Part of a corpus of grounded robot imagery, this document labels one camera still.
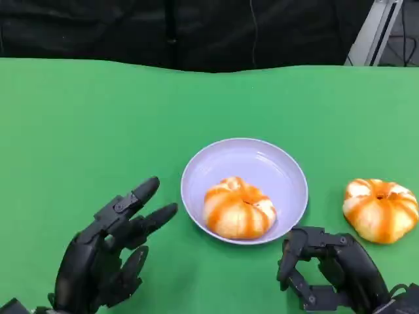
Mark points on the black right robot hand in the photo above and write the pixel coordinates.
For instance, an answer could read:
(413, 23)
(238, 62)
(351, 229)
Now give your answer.
(355, 260)

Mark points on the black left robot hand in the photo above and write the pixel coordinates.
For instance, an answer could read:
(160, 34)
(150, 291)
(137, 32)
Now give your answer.
(85, 261)

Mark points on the orange white toy bread roll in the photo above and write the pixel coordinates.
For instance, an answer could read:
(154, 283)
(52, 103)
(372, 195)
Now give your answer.
(379, 212)
(239, 209)

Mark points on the lilac plate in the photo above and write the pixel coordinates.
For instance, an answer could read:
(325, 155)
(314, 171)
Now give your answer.
(248, 160)

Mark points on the black backdrop curtain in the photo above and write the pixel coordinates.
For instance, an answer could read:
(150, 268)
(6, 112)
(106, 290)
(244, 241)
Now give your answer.
(98, 29)

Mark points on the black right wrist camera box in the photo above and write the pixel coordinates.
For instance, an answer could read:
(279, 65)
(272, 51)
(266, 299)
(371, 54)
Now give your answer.
(402, 304)

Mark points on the aluminium frame post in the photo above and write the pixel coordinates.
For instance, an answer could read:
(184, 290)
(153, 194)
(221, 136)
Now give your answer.
(374, 36)

